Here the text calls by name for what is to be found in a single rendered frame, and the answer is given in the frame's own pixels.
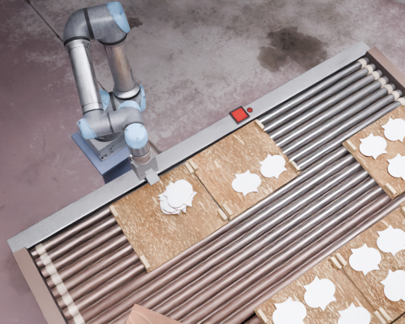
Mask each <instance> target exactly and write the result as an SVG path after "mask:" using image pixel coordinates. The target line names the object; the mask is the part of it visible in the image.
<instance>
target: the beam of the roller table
mask: <svg viewBox="0 0 405 324"><path fill-rule="evenodd" d="M369 49H370V48H369V47H368V46H367V45H366V44H365V43H364V42H363V41H362V40H361V41H359V42H358V43H356V44H354V45H353V46H351V47H349V48H347V49H345V50H344V51H342V52H340V53H338V54H337V55H334V56H333V57H331V58H329V59H328V60H326V61H324V62H322V63H321V64H318V65H317V66H315V67H313V68H312V69H310V70H308V71H306V72H304V73H303V74H301V75H299V76H297V77H296V78H294V79H292V80H290V81H288V82H287V83H285V84H283V85H281V86H280V87H277V88H276V89H274V90H272V91H271V92H269V93H267V94H265V95H264V96H261V97H260V98H258V99H256V100H255V101H253V102H251V103H249V104H247V105H246V106H244V107H243V108H244V109H245V110H246V112H247V108H248V107H250V108H252V109H253V112H247V113H248V114H249V115H250V118H249V119H247V120H246V121H243V122H242V123H240V124H238V125H237V124H236V122H235V121H234V120H233V118H232V117H231V116H230V115H228V116H226V117H225V118H223V119H221V120H219V121H217V122H215V123H214V124H212V125H210V126H209V127H207V128H205V129H203V130H201V131H199V132H198V133H196V134H194V135H193V136H190V137H189V138H187V139H185V140H184V141H182V142H180V143H178V144H177V145H174V146H173V147H171V148H169V149H168V150H166V151H164V152H162V153H160V154H158V155H157V156H156V160H157V165H158V168H159V170H158V171H157V172H156V174H157V175H158V176H160V175H161V174H164V173H165V172H167V171H169V170H170V169H172V168H174V167H176V166H177V165H179V164H181V163H182V162H184V161H186V160H187V159H189V158H191V157H193V156H194V155H196V154H198V153H200V152H201V151H203V150H205V149H207V148H208V147H210V146H212V145H214V144H215V143H217V142H218V141H220V140H222V139H224V138H225V137H227V136H229V135H230V134H232V133H234V132H235V131H237V130H239V129H241V128H242V127H244V126H246V125H247V124H249V123H251V122H252V121H254V120H256V119H259V118H260V117H262V116H263V115H265V114H267V113H269V112H271V111H272V110H274V109H276V108H277V107H279V106H281V105H283V104H284V103H286V102H288V101H289V100H292V99H293V98H295V97H297V96H298V95H300V94H302V93H304V92H306V91H307V90H309V89H310V88H312V87H314V86H316V85H318V84H319V83H321V82H322V81H324V80H326V79H328V78H330V77H331V76H333V75H335V74H336V73H339V72H340V71H342V70H343V69H345V68H347V67H348V66H351V65H352V64H354V63H355V62H357V61H358V60H359V59H363V57H364V55H365V53H366V51H367V50H369ZM146 183H148V181H147V180H144V179H143V180H141V181H140V180H139V179H138V177H137V176H136V174H135V173H134V171H133V170H130V171H128V172H127V173H125V174H123V175H121V176H120V177H117V178H116V179H114V180H112V181H111V182H109V183H107V184H105V185H103V186H102V187H100V188H98V189H96V190H95V191H93V192H91V193H89V194H87V195H86V196H84V197H82V198H81V199H79V200H77V201H75V202H73V203H71V204H70V205H68V206H66V207H65V208H63V209H61V210H59V211H57V212H55V213H54V214H52V215H50V216H49V217H46V218H45V219H43V220H41V221H40V222H38V223H36V224H34V225H33V226H30V227H29V228H27V229H25V230H24V231H22V232H20V233H18V234H16V235H14V236H13V237H11V238H9V239H8V240H6V241H7V243H8V245H9V246H10V249H11V250H12V253H15V252H16V251H18V250H20V249H22V248H24V247H26V248H27V249H28V250H29V251H30V250H32V249H33V248H35V246H37V245H39V244H40V243H41V244H42V243H44V242H45V241H47V240H49V239H51V238H52V237H54V236H56V235H58V234H59V233H61V232H63V231H64V230H66V229H68V228H70V227H72V226H73V225H75V224H77V223H78V222H80V221H82V220H84V219H85V218H87V217H89V216H90V215H92V214H94V213H96V212H97V211H99V210H101V209H102V208H105V207H106V206H108V205H110V204H111V203H113V202H114V201H117V200H118V199H120V198H122V197H123V196H125V195H127V194H129V193H131V192H132V191H134V190H135V189H137V188H139V187H141V186H143V185H144V184H146Z"/></svg>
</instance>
